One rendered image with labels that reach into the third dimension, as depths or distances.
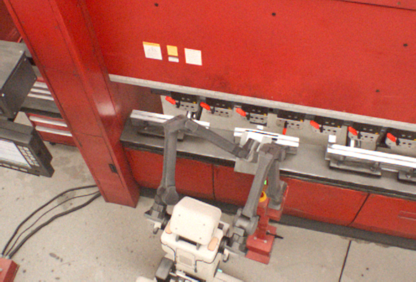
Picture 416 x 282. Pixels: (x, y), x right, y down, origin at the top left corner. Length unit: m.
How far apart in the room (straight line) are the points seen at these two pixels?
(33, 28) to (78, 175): 1.98
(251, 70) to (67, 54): 0.88
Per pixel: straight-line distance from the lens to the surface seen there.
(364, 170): 3.07
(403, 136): 2.80
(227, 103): 2.72
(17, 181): 4.27
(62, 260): 3.88
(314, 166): 3.05
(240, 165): 2.87
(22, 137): 2.45
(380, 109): 2.60
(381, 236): 3.88
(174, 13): 2.27
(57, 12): 2.21
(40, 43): 2.43
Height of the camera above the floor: 3.53
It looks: 57 degrees down
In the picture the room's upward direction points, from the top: 3 degrees counter-clockwise
